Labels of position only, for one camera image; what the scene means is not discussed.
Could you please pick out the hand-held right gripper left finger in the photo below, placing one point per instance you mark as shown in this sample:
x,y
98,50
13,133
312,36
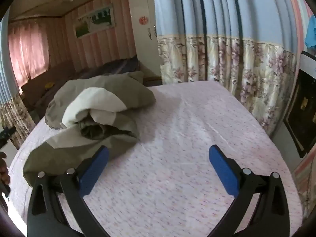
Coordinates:
x,y
95,170

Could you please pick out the wide blue floral curtain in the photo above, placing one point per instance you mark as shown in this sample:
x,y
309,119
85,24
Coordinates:
x,y
222,17

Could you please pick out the bed with striped blanket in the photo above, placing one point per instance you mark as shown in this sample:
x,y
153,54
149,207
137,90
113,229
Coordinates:
x,y
111,66

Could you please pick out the framed wall picture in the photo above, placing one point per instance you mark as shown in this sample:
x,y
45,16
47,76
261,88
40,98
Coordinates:
x,y
96,21

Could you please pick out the pink speckled bed sheet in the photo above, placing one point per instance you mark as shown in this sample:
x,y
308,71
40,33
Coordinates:
x,y
185,128

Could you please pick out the blue hanging cloth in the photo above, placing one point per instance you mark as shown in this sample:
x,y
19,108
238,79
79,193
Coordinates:
x,y
311,39

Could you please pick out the pink window curtain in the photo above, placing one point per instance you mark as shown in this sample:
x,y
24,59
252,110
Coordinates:
x,y
27,51

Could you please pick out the dark glass cabinet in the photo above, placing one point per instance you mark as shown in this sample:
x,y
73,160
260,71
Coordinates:
x,y
303,103

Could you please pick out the olive and cream jacket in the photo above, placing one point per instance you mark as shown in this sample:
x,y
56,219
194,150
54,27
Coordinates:
x,y
103,98

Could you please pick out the person's left hand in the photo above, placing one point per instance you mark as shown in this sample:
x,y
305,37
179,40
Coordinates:
x,y
4,170

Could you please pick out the red round sticker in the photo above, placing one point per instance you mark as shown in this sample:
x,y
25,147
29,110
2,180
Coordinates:
x,y
143,20

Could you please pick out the white wardrobe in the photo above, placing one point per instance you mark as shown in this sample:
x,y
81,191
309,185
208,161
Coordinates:
x,y
143,42

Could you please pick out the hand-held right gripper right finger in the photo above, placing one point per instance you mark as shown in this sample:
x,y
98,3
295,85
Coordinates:
x,y
223,170

